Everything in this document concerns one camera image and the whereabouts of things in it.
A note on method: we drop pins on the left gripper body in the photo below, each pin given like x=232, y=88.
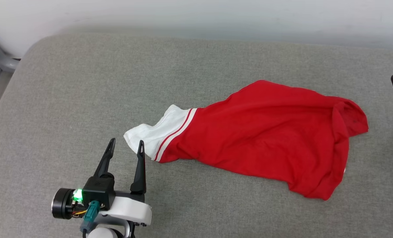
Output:
x=62, y=203

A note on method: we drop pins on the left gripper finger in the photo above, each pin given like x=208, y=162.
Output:
x=104, y=165
x=139, y=178

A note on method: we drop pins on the red and white jersey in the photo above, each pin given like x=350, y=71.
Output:
x=265, y=132

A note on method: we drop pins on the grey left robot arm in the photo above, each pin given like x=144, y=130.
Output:
x=103, y=233

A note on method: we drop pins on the grey fabric sofa cushion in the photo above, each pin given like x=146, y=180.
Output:
x=67, y=99

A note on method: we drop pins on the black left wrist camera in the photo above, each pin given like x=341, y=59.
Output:
x=98, y=191

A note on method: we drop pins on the white left camera bracket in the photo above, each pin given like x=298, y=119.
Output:
x=130, y=208

